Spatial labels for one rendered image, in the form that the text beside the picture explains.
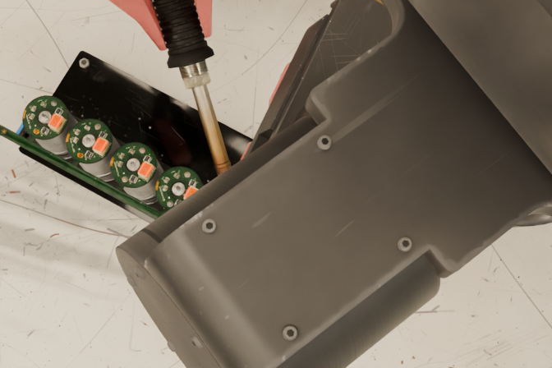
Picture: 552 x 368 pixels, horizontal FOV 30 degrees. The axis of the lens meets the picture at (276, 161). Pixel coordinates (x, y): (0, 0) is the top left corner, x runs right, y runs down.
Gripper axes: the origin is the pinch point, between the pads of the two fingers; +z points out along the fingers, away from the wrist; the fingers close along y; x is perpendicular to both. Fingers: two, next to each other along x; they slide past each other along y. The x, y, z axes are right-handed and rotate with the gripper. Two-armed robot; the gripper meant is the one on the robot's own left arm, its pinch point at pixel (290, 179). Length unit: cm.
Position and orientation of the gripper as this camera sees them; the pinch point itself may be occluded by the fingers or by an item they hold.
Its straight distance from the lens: 44.0
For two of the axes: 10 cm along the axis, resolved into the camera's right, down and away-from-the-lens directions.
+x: 8.6, 4.6, 2.0
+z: -2.8, 1.0, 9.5
